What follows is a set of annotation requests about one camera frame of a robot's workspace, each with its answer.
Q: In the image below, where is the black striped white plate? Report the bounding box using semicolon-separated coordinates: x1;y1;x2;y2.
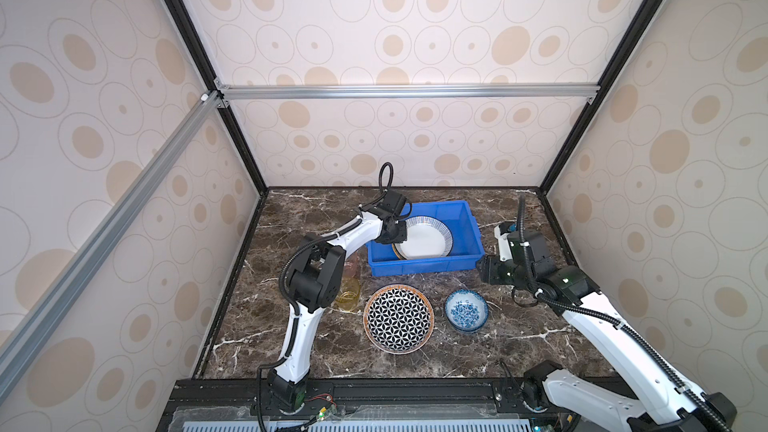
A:
406;216;453;260

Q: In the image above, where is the yellow rimmed polka dot plate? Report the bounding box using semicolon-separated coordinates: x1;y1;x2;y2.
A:
392;241;420;260

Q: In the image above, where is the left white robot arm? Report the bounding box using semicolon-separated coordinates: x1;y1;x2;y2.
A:
257;162;409;413

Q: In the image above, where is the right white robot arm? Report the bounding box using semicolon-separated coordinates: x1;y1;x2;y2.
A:
477;195;737;431

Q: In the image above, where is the blue plastic bin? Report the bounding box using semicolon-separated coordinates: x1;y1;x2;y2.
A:
367;200;484;277

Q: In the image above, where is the pink transparent cup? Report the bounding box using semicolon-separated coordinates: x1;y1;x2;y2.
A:
342;252;363;280

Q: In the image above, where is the blue floral small bowl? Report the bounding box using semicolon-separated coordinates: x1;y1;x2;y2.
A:
444;289;489;333

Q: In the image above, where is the yellow transparent cup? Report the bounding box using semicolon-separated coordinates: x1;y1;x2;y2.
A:
334;277;361;312

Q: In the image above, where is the geometric pattern brown rimmed plate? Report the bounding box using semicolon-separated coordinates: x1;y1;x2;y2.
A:
363;284;435;355

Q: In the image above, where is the left slanted aluminium bar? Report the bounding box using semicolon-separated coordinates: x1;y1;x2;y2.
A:
1;90;223;401

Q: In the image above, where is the horizontal aluminium frame bar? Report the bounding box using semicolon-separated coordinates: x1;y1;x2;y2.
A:
220;82;600;101

